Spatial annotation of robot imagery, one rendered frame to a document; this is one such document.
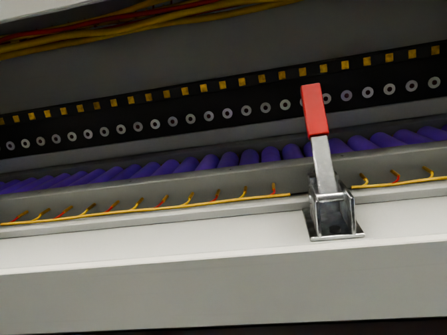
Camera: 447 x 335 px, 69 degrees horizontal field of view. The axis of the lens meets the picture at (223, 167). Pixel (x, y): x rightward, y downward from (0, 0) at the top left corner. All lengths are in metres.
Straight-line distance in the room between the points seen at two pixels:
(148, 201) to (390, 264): 0.17
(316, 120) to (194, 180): 0.10
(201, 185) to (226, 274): 0.08
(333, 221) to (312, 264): 0.03
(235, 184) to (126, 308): 0.11
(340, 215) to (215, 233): 0.08
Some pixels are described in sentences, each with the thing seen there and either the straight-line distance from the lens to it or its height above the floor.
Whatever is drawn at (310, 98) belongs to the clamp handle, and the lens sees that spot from 0.21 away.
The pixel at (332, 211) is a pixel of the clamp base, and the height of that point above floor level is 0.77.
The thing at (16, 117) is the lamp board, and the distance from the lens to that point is 0.45.
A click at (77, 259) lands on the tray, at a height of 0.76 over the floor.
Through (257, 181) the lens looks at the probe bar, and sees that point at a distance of 0.24.
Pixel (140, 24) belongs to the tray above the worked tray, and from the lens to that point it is 0.35.
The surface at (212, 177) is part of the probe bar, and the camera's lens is 0.24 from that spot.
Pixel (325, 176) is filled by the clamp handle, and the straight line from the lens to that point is 0.19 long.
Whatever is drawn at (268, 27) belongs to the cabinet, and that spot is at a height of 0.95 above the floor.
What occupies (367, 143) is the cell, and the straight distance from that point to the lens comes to 0.30.
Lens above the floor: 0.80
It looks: level
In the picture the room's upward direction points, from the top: 7 degrees counter-clockwise
